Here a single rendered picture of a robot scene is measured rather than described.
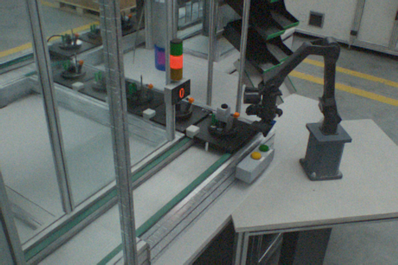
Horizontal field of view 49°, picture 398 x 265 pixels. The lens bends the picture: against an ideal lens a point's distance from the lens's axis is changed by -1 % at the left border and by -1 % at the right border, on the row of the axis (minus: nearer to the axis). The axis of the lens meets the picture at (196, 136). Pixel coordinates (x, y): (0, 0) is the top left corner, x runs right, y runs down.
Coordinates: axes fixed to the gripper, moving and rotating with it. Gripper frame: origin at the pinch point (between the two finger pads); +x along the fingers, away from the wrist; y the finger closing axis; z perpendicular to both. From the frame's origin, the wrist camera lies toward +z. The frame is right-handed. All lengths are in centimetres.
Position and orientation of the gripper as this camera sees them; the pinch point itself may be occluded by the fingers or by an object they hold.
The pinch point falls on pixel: (265, 129)
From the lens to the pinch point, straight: 183.5
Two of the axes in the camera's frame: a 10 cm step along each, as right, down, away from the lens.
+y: -5.5, 4.4, -7.1
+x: -0.2, 8.4, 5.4
